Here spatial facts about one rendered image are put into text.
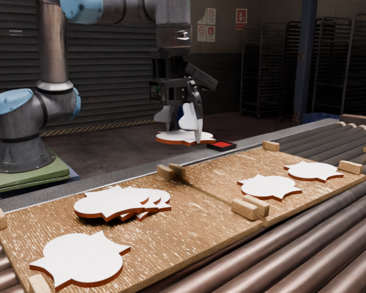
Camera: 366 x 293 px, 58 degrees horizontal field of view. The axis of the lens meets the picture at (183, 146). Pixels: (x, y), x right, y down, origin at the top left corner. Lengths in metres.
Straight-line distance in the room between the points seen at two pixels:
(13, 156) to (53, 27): 0.41
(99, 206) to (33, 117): 0.54
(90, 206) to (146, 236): 0.13
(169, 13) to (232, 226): 0.44
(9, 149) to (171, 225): 0.66
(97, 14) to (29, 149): 0.56
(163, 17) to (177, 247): 0.45
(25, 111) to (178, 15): 0.60
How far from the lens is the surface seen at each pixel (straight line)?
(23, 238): 0.67
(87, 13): 0.70
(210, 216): 0.68
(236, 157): 1.04
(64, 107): 1.18
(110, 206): 0.66
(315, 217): 0.77
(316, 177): 0.91
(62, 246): 0.60
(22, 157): 1.14
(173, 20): 0.72
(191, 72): 0.76
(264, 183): 0.83
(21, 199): 0.89
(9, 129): 1.13
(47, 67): 1.15
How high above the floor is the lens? 1.25
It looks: 16 degrees down
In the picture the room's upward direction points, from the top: straight up
